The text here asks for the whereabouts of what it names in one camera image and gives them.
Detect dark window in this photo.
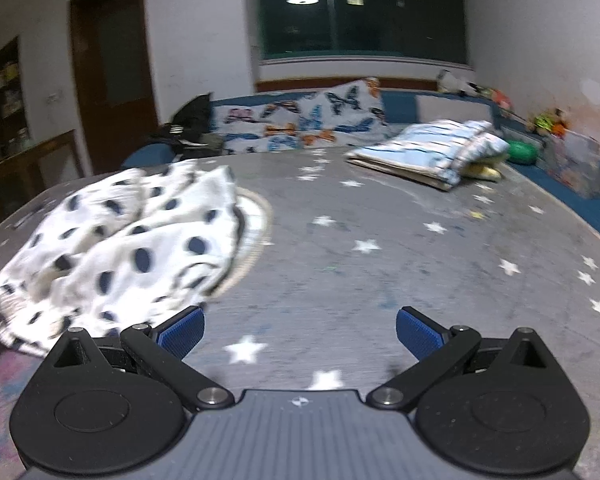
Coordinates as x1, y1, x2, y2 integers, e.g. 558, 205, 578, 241
252, 0, 468, 66

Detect black bag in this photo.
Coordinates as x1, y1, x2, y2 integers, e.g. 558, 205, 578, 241
150, 92, 226, 153

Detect blue sofa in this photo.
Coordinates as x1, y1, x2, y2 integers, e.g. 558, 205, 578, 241
120, 87, 600, 256

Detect folded blue striped cloth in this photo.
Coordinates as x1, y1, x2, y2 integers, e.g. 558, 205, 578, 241
345, 119, 511, 192

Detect butterfly print blanket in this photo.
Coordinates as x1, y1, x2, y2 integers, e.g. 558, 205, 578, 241
211, 77, 393, 156

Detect colourful toy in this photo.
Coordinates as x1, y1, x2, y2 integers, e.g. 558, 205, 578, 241
530, 107, 571, 139

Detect brown wooden door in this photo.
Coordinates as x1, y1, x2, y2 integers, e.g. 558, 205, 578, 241
69, 0, 160, 176

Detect clear plastic box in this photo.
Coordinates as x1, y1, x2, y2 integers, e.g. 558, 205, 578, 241
545, 130, 600, 198

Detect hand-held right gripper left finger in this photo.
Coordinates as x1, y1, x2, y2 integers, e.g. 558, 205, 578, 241
42, 306, 235, 412

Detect wooden cabinet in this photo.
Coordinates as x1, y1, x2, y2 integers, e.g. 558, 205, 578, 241
0, 35, 31, 161

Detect plush toys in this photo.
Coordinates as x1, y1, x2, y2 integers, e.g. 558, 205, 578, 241
437, 69, 511, 108

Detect yellow cloth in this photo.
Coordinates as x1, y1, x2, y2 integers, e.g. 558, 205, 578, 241
462, 160, 503, 182

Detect grey star-print table cover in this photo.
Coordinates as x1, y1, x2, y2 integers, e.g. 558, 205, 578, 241
0, 145, 600, 480

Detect green round object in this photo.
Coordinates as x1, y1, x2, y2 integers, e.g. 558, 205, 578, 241
506, 140, 537, 165

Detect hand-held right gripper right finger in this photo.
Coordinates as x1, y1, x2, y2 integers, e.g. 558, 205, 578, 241
366, 306, 558, 411

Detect white dark-spotted garment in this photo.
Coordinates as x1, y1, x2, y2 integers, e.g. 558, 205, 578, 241
0, 160, 243, 358

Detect wooden side table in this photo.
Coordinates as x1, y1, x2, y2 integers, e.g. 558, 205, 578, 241
0, 130, 83, 231

